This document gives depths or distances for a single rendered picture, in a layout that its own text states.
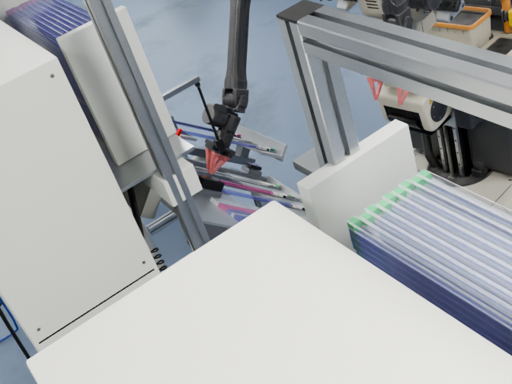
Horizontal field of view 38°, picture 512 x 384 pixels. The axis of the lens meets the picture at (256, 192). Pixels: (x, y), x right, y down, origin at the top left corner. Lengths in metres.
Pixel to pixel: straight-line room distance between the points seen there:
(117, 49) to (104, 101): 0.21
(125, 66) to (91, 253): 0.42
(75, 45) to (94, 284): 0.52
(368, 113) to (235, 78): 2.02
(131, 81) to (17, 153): 0.26
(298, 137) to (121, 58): 2.87
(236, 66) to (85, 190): 0.96
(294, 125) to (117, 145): 2.79
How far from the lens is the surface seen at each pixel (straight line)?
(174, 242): 3.85
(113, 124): 1.71
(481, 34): 3.03
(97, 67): 1.66
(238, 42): 2.44
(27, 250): 1.63
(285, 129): 4.42
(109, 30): 1.49
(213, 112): 2.38
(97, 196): 1.63
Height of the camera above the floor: 2.21
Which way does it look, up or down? 34 degrees down
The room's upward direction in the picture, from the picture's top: 19 degrees counter-clockwise
